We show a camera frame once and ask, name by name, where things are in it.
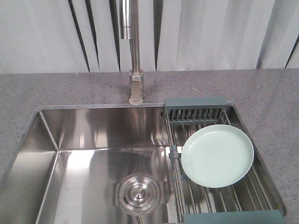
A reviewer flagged light green round plate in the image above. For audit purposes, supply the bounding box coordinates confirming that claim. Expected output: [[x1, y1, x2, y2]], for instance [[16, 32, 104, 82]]
[[181, 125, 255, 188]]

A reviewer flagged grey dish drying rack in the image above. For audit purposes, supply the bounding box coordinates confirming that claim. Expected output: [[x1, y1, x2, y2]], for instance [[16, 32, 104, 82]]
[[163, 97, 286, 224]]

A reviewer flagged stainless steel sink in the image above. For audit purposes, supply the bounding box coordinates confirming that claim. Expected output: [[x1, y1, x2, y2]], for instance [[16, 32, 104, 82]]
[[0, 102, 288, 224]]

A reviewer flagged steel sink drain strainer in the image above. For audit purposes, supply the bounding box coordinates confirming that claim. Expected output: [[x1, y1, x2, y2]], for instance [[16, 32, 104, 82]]
[[113, 172, 171, 217]]

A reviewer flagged stainless steel faucet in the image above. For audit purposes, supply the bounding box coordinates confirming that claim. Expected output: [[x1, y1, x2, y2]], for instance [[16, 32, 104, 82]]
[[119, 0, 145, 105]]

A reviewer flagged white pleated curtain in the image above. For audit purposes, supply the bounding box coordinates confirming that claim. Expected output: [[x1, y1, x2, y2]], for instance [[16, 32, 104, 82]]
[[0, 0, 299, 74]]

